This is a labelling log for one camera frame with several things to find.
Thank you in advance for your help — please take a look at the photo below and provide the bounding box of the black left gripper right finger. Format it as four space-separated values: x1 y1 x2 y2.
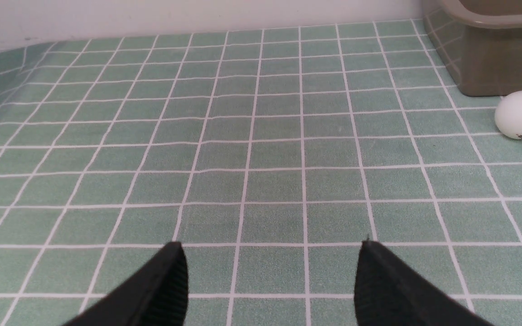
354 240 489 326

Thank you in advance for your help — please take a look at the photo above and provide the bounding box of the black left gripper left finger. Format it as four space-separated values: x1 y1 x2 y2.
66 242 189 326

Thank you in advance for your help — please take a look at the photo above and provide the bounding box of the green checkered tablecloth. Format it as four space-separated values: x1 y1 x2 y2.
0 20 522 326

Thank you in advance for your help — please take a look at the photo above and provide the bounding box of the olive plastic bin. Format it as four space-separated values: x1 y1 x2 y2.
421 0 522 96

